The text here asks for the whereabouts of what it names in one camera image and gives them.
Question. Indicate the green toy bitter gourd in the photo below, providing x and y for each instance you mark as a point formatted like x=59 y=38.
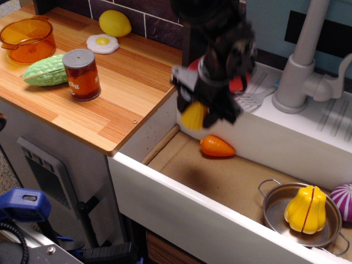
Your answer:
x=46 y=72

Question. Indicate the blue plastic clamp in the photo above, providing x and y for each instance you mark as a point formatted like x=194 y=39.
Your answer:
x=25 y=205

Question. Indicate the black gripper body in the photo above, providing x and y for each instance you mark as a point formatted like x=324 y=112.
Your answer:
x=213 y=94

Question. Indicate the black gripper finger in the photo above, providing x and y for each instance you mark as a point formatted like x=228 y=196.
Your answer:
x=212 y=116
x=184 y=98

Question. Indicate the grey toy faucet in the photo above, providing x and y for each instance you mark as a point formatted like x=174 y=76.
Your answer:
x=298 y=80

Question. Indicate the yellow toy corn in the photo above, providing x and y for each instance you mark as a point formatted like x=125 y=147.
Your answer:
x=194 y=115

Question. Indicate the yellow toy bell pepper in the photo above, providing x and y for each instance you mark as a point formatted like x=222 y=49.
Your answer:
x=306 y=212

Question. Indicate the grey toy spatula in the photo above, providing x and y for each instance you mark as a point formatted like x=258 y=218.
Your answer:
x=255 y=99

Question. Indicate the orange transparent plastic pot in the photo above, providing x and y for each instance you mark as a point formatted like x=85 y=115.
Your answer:
x=29 y=40

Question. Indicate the yellow toy lemon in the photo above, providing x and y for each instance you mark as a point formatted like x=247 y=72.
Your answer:
x=114 y=23

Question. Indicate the grey toy oven door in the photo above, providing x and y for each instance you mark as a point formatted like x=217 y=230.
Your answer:
x=51 y=176

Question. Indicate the orange toy carrot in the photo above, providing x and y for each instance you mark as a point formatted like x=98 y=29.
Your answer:
x=216 y=147

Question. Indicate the orange toy can grey lid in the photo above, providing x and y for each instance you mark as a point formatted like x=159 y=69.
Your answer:
x=82 y=74

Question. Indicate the red plastic plate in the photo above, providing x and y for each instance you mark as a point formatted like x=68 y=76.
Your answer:
x=235 y=85

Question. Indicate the purple white toy onion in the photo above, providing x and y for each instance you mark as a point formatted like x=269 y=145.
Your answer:
x=341 y=196

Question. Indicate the toy fried egg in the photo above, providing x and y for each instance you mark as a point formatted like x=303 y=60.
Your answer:
x=102 y=44

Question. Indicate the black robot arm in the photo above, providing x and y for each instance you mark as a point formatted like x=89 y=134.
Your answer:
x=230 y=39

